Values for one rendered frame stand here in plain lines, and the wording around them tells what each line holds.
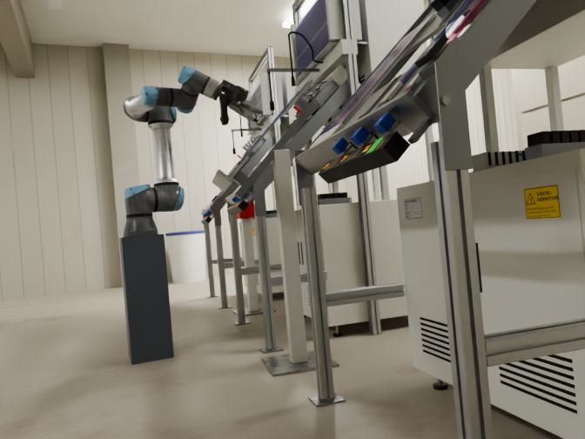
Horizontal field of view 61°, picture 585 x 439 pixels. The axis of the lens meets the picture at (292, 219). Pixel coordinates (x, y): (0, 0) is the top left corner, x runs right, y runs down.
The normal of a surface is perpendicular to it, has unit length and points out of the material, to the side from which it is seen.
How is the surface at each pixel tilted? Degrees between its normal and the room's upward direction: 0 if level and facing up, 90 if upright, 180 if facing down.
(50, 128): 90
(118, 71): 90
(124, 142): 90
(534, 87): 90
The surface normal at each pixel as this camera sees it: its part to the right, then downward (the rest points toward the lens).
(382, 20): 0.27, -0.04
